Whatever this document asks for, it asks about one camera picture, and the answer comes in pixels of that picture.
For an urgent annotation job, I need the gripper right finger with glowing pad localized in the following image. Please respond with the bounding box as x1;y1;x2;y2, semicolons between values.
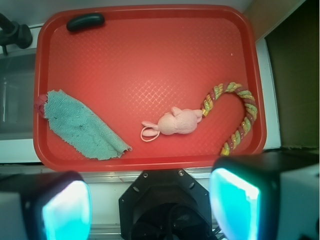
209;152;320;240

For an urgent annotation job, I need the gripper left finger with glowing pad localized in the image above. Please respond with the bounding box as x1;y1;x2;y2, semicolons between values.
0;171;92;240

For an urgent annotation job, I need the dark green plastic pickle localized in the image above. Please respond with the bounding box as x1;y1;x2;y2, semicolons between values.
66;12;105;33

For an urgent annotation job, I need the teal terry cloth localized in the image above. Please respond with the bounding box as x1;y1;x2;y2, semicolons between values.
44;90;133;161

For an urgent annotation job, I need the red crumpled cloth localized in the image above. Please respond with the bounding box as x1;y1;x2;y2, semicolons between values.
33;94;48;119

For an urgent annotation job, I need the pink plush bunny toy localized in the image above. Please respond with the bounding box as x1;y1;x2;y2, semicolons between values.
140;106;203;143

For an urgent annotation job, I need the grey toy sink basin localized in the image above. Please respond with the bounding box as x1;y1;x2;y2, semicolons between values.
0;48;40;164

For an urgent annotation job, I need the red plastic tray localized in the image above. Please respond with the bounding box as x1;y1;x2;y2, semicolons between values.
33;5;267;172

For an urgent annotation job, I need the brown cardboard panel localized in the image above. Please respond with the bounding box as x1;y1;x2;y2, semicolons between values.
244;0;320;150

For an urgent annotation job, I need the grey sink faucet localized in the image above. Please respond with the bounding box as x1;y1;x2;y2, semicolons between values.
0;13;33;56

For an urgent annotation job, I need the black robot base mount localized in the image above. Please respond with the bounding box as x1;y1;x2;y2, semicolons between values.
118;169;217;240

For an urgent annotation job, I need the multicolour twisted rope toy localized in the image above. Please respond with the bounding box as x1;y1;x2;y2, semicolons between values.
218;82;258;156

